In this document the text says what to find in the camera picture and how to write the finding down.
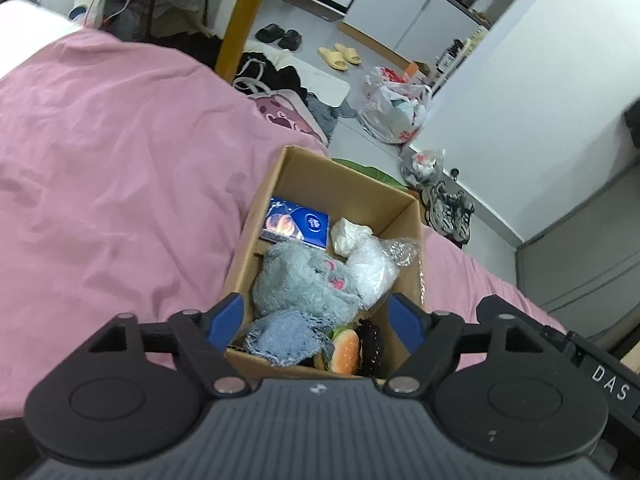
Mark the blue denim cloth toy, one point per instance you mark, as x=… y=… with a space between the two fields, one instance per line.
x=286 y=338

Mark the blue tissue pack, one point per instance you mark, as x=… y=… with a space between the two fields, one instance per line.
x=285 y=220

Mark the grey sneaker left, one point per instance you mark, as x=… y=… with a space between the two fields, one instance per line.
x=438 y=211

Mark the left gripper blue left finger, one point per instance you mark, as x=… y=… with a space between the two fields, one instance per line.
x=222 y=321

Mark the grey plush mouse slipper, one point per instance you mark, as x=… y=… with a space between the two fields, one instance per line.
x=295 y=277

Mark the yellow slipper near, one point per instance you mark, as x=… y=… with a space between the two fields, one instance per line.
x=334 y=59

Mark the white soft bundle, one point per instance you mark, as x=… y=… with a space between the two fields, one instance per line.
x=346 y=235

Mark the black slipper right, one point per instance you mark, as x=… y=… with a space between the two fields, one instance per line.
x=291 y=40

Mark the black clothing pile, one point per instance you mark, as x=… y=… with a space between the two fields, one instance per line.
x=256 y=74

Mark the clear plastic bag packet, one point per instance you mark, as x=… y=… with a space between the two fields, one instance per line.
x=375 y=265

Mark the round white yellow-rimmed table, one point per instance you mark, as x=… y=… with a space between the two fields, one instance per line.
x=232 y=44

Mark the yellow slipper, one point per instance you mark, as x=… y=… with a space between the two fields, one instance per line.
x=349 y=54
x=334 y=59

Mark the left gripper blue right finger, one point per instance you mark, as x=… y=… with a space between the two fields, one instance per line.
x=409 y=322

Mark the white red plastic bag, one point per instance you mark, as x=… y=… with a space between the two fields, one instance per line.
x=394 y=107

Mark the black slipper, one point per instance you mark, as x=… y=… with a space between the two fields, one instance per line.
x=291 y=40
x=269 y=34

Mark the pink bed sheet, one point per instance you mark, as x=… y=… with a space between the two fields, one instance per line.
x=134 y=179

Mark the green leaf cartoon rug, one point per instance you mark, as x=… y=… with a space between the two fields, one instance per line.
x=373 y=173

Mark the small clear trash bag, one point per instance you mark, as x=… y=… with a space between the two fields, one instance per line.
x=420 y=169

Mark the grey sneaker right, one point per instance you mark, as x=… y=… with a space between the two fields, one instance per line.
x=463 y=209

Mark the black spray bottle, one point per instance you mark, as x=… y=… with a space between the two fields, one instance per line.
x=449 y=55

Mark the grey wardrobe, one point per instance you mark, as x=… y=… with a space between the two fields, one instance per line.
x=584 y=270

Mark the black cloth toy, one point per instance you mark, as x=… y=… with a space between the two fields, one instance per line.
x=372 y=347

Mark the hamburger plush toy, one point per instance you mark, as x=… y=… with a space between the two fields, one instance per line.
x=345 y=356

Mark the yellow slipper far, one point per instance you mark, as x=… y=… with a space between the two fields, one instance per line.
x=349 y=54

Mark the black slipper left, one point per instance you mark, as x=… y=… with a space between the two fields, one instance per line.
x=269 y=34

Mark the white floor mat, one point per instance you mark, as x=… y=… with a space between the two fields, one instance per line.
x=329 y=89

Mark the white kitchen cabinet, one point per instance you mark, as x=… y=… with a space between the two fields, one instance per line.
x=416 y=30

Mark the grey sneaker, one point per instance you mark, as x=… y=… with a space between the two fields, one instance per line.
x=463 y=209
x=438 y=211

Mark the pink bear cushion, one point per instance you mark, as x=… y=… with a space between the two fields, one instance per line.
x=285 y=108

